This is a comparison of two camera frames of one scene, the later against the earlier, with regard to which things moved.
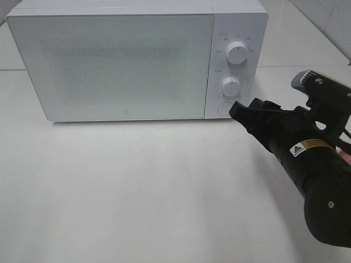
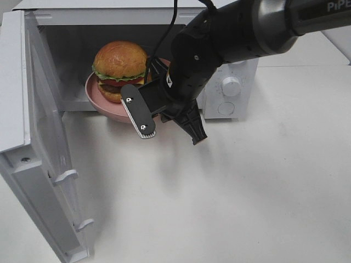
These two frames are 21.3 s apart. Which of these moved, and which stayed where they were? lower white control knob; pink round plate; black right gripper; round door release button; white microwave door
Moved: pink round plate; black right gripper; white microwave door
Stayed: round door release button; lower white control knob
